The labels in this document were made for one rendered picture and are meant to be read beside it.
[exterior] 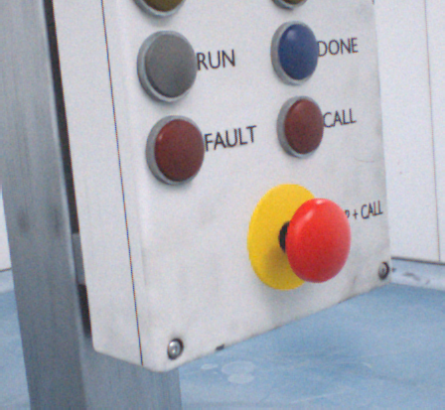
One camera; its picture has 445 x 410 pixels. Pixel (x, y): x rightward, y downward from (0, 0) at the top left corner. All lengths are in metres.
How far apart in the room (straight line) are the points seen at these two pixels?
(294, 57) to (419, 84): 3.38
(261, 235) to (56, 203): 0.10
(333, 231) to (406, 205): 3.51
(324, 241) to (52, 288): 0.14
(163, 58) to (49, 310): 0.15
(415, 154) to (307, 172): 3.41
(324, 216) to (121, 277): 0.10
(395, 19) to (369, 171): 3.38
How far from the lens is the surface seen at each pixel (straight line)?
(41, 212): 0.45
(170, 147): 0.39
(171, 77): 0.39
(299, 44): 0.44
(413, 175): 3.88
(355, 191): 0.49
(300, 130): 0.44
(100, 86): 0.40
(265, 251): 0.43
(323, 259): 0.43
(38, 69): 0.44
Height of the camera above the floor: 1.06
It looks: 9 degrees down
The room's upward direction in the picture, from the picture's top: 5 degrees counter-clockwise
